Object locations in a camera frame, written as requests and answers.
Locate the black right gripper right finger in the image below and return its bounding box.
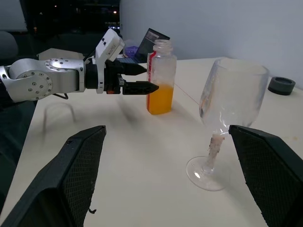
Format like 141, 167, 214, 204
228, 124, 303, 227

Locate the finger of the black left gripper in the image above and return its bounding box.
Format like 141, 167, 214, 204
122, 62, 148, 77
120, 80, 160, 96

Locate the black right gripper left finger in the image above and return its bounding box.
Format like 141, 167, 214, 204
0, 125, 107, 227

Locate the clear bottle with orange drink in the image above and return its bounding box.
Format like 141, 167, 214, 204
145, 39, 178, 116

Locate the clear wine glass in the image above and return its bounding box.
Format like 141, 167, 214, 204
186, 57, 270, 192

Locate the purple plastic item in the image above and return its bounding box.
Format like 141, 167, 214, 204
124, 45, 140, 59

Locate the dark laptop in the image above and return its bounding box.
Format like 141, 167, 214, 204
117, 27, 171, 64

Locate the beige cardboard box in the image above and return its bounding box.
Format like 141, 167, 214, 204
36, 47, 86, 62

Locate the black round cap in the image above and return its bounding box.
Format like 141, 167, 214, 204
267, 76, 296, 96

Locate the grey rounded chair back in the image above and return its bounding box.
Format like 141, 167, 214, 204
0, 30, 19, 60

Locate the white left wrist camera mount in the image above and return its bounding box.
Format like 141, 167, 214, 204
95, 28, 125, 95

